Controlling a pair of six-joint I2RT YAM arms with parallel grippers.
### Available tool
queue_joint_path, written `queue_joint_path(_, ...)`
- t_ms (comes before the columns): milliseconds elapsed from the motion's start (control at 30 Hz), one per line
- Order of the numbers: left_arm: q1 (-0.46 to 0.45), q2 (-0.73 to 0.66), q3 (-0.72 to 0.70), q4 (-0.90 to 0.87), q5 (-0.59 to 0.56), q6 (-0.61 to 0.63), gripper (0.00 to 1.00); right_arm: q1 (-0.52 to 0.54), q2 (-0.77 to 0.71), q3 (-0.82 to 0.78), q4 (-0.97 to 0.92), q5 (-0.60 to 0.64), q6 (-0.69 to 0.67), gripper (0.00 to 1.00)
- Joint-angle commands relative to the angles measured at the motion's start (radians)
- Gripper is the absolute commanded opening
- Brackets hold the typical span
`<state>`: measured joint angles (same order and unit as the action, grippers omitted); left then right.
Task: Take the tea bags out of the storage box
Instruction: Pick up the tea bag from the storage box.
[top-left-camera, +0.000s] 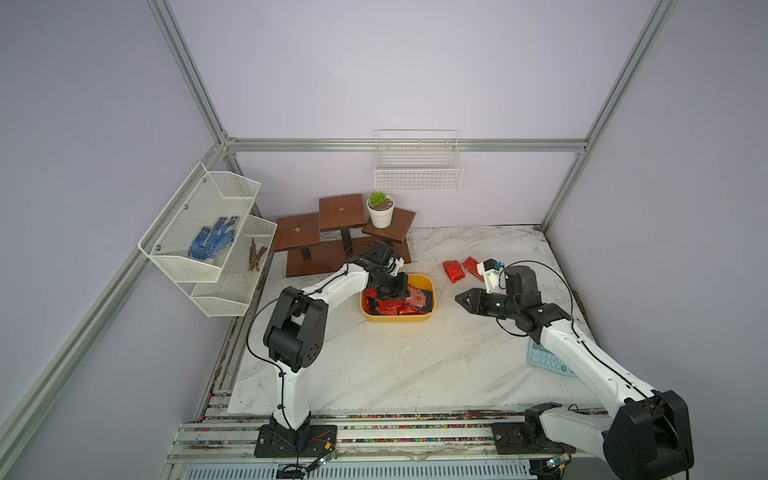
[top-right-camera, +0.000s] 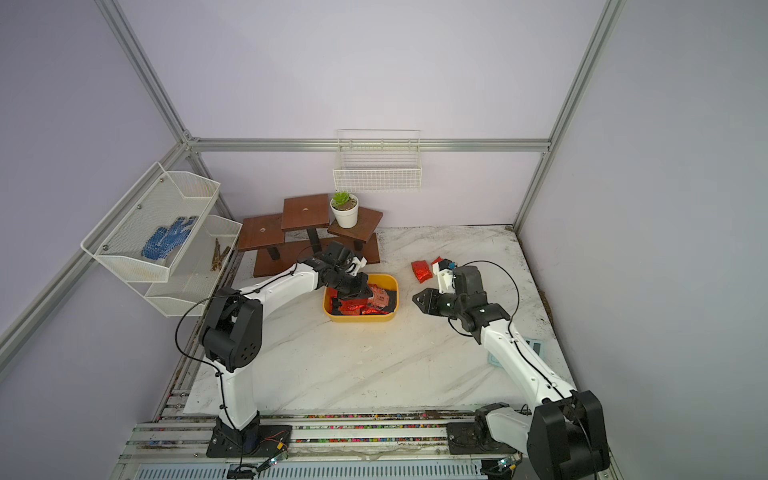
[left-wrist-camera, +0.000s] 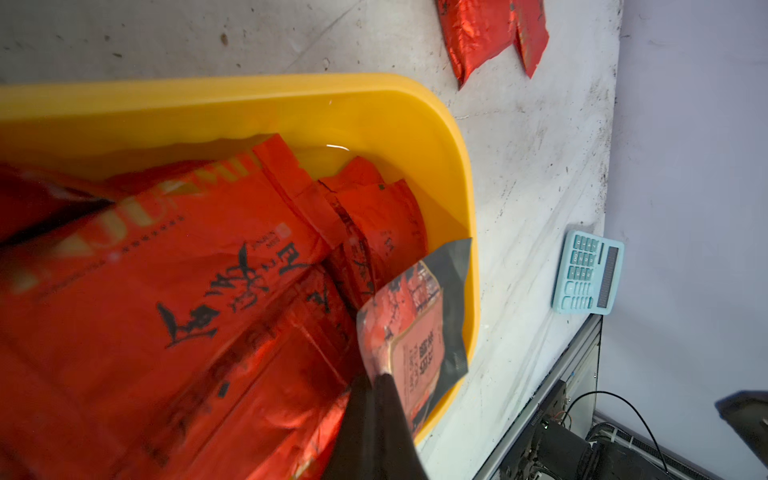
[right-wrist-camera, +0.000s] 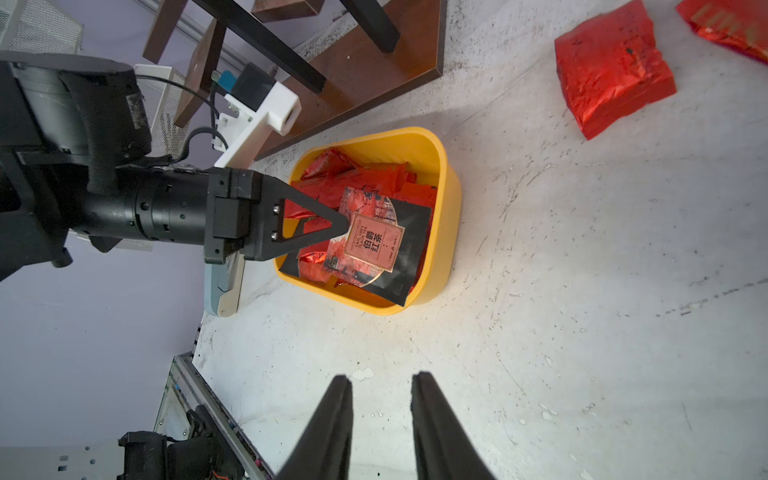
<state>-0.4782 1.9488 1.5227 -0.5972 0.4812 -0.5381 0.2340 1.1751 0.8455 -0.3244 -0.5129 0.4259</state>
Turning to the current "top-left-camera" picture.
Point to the white mesh lower shelf basket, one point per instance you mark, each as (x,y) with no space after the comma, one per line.
(232,294)

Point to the white wire wall basket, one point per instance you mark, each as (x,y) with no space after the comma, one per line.
(421,161)

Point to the aluminium frame profiles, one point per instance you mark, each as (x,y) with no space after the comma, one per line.
(34,409)

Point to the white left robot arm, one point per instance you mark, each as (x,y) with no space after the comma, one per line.
(295,333)

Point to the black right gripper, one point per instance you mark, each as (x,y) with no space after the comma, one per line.
(476,304)

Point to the white mesh shelf basket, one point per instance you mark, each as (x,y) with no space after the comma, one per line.
(190,240)
(232,294)

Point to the light blue calculator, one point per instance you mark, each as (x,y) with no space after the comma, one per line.
(540,357)

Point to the brown wooden tiered stand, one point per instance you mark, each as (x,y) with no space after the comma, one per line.
(342,227)

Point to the yellow plastic storage box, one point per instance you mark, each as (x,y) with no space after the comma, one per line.
(414,280)

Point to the brown wooden clothespins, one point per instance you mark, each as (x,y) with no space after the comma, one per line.
(257,252)

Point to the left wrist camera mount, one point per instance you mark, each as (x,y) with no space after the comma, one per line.
(393,265)

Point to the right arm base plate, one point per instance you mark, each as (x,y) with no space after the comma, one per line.
(527,436)

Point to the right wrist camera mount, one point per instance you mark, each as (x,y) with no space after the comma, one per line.
(490,271)

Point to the red tea bags pile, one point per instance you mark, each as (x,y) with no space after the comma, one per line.
(419,302)

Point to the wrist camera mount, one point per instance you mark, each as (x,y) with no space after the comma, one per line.
(490,271)
(393,265)

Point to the blue work glove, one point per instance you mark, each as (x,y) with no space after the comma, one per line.
(210,241)

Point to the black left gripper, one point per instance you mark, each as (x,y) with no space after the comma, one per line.
(401,289)

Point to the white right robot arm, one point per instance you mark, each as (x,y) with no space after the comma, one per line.
(644,433)

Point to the white mesh upper shelf basket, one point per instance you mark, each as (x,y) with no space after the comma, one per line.
(190,240)

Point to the small potted green plant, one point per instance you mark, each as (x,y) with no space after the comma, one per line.
(381,209)

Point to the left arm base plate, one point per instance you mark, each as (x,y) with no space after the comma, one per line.
(310,440)

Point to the crinkled red foil tea bag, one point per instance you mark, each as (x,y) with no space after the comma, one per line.
(454,270)

